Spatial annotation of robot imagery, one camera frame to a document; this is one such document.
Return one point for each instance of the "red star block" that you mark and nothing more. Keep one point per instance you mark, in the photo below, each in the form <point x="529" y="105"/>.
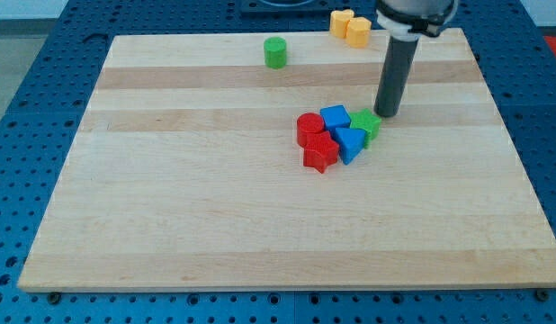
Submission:
<point x="320" y="151"/>

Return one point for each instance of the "red cylinder block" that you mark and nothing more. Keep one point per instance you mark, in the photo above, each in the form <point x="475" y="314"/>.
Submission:
<point x="307" y="124"/>

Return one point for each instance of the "blue cube block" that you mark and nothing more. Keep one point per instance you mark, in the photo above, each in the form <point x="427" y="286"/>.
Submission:
<point x="335" y="117"/>

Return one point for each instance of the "blue triangle block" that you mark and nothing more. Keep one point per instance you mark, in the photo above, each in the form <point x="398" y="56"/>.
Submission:
<point x="351" y="143"/>

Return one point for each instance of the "wooden board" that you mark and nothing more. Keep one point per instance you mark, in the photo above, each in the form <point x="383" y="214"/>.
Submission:
<point x="185" y="176"/>

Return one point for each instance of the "green star block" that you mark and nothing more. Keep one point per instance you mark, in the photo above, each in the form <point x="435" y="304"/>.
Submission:
<point x="367" y="121"/>

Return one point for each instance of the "green cylinder block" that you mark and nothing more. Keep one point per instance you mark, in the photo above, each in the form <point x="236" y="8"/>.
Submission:
<point x="275" y="50"/>

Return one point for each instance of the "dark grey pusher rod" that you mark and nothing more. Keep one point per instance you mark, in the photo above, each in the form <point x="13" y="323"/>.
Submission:
<point x="394" y="76"/>

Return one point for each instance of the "yellow hexagon block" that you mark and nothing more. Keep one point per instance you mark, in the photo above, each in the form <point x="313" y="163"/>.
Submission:
<point x="358" y="31"/>

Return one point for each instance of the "yellow heart block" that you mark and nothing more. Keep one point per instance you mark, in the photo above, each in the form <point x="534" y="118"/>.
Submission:
<point x="338" y="22"/>

